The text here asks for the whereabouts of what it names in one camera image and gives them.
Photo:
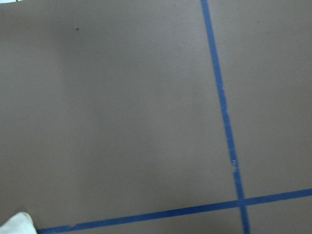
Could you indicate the cream long-sleeve cat shirt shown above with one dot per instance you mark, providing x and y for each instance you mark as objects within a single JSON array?
[{"x": 21, "y": 223}]

